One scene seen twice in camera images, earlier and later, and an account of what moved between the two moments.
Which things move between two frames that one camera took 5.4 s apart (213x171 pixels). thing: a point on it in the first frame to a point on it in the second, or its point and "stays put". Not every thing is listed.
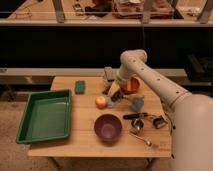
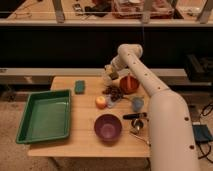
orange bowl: [131, 85] stays put
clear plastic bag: [110, 102] stays put
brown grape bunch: [117, 96] stays put
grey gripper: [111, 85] to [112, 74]
